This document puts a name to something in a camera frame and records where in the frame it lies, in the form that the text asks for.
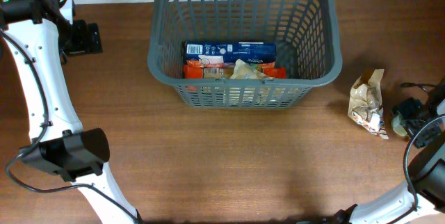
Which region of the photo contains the green lid spice jar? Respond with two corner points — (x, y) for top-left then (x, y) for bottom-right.
(391, 114), (407, 136)

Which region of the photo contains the tan brown snack pouch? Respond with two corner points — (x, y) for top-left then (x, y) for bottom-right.
(348, 69), (389, 140)

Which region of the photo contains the orange pasta package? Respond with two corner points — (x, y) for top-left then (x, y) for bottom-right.
(183, 65), (286, 79)

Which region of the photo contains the multicolour tissue pack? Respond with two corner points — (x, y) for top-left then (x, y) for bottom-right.
(183, 42), (277, 67)

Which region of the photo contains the pale orange bag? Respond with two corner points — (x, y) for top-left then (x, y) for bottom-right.
(230, 59), (271, 80)

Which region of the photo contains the grey plastic shopping basket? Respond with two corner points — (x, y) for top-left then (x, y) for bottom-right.
(147, 0), (342, 109)

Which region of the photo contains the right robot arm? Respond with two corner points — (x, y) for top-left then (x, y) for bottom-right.
(323, 80), (444, 224)

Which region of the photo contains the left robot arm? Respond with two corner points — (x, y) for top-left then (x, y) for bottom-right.
(1, 0), (142, 223)

